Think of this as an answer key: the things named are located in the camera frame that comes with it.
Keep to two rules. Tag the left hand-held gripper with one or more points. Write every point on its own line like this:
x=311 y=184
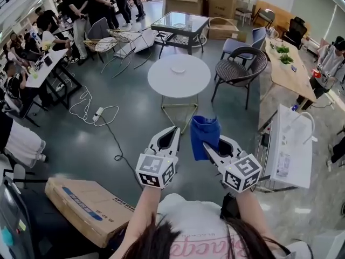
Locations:
x=155 y=169

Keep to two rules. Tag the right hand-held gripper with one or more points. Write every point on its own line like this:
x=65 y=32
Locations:
x=242 y=171

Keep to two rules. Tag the blue cloth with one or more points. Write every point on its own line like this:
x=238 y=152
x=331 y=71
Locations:
x=202 y=139

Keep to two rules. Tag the white plate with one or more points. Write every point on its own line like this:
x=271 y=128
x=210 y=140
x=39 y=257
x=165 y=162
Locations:
x=178 y=70

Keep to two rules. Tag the person's left forearm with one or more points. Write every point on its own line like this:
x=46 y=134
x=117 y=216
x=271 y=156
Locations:
x=137 y=217

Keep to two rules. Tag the person's right forearm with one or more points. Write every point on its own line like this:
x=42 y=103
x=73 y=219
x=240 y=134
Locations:
x=250 y=214

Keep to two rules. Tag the white round table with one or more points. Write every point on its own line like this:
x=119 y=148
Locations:
x=167 y=82

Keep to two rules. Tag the person's white printed t-shirt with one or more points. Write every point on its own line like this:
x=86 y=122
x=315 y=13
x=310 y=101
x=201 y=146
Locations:
x=194 y=212

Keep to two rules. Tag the white box appliance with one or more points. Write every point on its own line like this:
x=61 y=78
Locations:
x=291 y=150

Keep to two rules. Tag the white power strip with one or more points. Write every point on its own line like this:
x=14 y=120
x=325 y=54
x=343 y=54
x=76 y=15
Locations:
x=98 y=114

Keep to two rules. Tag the dark wicker chair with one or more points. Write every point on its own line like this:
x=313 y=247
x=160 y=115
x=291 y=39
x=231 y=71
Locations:
x=234 y=71

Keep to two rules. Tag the white curved tube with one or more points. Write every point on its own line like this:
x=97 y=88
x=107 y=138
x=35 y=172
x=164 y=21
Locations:
x=310 y=117

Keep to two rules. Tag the long wooden table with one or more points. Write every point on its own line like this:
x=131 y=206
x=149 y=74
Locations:
x=288 y=74

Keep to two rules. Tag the blue-striped flat cardboard box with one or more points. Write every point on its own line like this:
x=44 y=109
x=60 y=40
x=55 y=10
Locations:
x=81 y=198

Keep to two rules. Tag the white flat panel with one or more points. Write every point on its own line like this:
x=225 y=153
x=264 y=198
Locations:
x=144 y=42

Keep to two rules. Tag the blue upholstered chair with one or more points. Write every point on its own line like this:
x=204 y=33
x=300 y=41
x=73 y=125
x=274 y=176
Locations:
x=231 y=46

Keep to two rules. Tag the small green plant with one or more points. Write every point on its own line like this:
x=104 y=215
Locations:
x=283 y=49
x=286 y=59

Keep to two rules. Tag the grey round dish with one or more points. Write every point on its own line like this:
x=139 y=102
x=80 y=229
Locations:
x=180 y=25

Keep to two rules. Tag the flat plain cardboard box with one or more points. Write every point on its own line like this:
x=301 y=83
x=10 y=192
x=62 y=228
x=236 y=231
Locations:
x=223 y=32

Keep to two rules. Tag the small white power adapter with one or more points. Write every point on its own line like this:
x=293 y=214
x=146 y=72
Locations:
x=59 y=87

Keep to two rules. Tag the dark glass-top square table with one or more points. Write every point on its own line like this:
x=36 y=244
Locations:
x=172 y=19

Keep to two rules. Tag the curved wooden hoop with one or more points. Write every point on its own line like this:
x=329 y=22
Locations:
x=223 y=19

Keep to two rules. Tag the grey padded chair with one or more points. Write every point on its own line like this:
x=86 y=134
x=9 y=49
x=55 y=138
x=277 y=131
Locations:
x=98 y=27

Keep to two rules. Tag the white rectangular black-legged table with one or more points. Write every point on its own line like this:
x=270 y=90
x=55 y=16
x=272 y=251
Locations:
x=51 y=69

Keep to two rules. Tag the open cardboard box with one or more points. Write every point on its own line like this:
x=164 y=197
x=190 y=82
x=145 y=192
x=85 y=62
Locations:
x=183 y=4

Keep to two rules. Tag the black office chair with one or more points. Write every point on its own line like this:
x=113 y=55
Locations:
x=296 y=31

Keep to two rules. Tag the grey folding chair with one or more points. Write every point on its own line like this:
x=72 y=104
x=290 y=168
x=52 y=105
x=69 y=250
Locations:
x=266 y=16

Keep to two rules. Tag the small black box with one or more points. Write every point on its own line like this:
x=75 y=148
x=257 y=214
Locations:
x=48 y=61

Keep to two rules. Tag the white stool dark seat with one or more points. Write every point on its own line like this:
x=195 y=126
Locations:
x=244 y=9

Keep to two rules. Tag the wooden boards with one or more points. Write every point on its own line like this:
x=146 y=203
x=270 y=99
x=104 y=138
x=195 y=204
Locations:
x=283 y=15

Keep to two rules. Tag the tall cardboard box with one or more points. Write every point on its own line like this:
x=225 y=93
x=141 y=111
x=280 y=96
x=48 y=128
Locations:
x=222 y=1

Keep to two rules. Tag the yellow flower bunch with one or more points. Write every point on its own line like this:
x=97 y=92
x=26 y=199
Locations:
x=47 y=46

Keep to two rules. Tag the black frame chair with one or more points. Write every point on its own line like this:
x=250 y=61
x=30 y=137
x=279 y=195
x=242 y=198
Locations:
x=19 y=175

